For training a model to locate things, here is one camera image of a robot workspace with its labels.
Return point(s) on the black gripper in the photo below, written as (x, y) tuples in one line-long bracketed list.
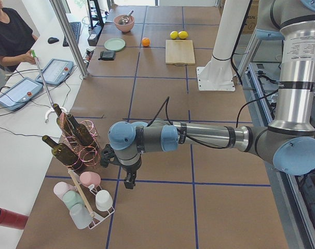
[(131, 170)]

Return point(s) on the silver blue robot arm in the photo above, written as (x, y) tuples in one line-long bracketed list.
[(288, 142)]

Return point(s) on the light green plate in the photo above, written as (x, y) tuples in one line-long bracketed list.
[(115, 44)]

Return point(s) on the white cup right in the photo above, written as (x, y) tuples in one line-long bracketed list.
[(103, 200)]

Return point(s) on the pink cup top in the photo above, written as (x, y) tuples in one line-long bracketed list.
[(90, 178)]

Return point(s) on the grey white cup bottom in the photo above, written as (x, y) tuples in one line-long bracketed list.
[(80, 216)]

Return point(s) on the mint green cup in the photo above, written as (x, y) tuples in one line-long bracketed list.
[(71, 198)]

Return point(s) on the dark wine bottle middle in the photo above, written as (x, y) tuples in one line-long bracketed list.
[(82, 134)]

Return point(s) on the dark wine bottle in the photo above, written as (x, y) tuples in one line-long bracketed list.
[(61, 121), (82, 134), (65, 155)]

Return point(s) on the pale pink cup left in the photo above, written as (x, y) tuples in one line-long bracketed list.
[(61, 188)]

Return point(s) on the dark wine bottle front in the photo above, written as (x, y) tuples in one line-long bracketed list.
[(65, 155)]

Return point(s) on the dark wine bottle back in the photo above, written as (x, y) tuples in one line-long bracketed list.
[(61, 121)]

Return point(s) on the dark grey folded cloth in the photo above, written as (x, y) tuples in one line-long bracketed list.
[(107, 55)]

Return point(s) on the teach pendant far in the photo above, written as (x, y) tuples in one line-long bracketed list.
[(56, 71)]

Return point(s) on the teach pendant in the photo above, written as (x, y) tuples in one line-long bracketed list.
[(56, 71), (20, 93)]

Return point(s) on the red cylinder tube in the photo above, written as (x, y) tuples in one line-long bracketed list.
[(12, 219)]

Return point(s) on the wooden cutting board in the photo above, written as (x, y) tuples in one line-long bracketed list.
[(180, 52)]

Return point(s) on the teach pendant near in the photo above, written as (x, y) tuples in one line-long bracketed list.
[(20, 93)]

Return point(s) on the orange fruit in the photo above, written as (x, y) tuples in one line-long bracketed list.
[(145, 42)]

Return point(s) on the yellow lemon near board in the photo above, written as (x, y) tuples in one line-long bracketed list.
[(174, 35)]

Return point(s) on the pink bowl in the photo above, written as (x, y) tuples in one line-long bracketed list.
[(124, 27)]

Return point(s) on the yellow lemon far one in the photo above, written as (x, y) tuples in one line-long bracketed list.
[(182, 35)]

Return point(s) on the metal reacher stick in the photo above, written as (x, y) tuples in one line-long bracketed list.
[(51, 110)]

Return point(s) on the metal scoop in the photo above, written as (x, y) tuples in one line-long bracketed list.
[(125, 19)]

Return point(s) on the black computer mouse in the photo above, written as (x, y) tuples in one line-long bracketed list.
[(52, 40)]

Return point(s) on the person in black shirt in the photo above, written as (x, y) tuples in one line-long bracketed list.
[(16, 39)]

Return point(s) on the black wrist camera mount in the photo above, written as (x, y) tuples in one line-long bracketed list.
[(107, 156)]

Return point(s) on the white wire cup rack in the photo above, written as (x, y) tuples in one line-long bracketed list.
[(100, 216)]

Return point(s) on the wooden rack handle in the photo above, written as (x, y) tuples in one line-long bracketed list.
[(78, 187)]

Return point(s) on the copper wire bottle rack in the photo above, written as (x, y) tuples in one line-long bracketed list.
[(90, 158)]

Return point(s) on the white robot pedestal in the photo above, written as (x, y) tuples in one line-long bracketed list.
[(217, 74)]

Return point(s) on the aluminium frame post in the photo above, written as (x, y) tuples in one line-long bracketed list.
[(65, 26)]

